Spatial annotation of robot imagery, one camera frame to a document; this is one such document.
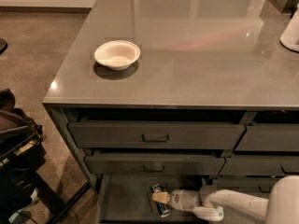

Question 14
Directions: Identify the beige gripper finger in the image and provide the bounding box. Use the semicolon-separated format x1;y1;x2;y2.
151;192;171;203

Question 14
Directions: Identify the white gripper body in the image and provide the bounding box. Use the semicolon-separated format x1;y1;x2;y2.
169;189;201;211

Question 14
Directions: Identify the blue silver redbull can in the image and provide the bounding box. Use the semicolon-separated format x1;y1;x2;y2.
151;184;170;217

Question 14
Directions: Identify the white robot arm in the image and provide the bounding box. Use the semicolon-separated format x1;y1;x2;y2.
152;5;299;224

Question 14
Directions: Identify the grey open bottom drawer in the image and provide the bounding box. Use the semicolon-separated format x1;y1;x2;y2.
94;175;209;224

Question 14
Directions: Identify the grey middle right drawer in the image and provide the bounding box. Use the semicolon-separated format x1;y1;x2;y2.
220;156;299;176

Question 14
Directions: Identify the grey middle left drawer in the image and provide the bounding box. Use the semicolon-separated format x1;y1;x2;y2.
85;152;225;175

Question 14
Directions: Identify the grey top left drawer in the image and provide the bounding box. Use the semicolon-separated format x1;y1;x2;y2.
68;120;245;149

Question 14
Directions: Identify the grey top right drawer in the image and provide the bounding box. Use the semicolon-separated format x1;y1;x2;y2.
235;124;299;152

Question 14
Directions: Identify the white paper bowl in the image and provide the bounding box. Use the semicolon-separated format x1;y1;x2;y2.
94;40;141;70

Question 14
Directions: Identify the black cart with bags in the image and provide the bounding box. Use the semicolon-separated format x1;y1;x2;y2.
0;89;45;224

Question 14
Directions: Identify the dark round object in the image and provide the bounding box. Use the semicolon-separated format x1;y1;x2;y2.
0;38;8;54

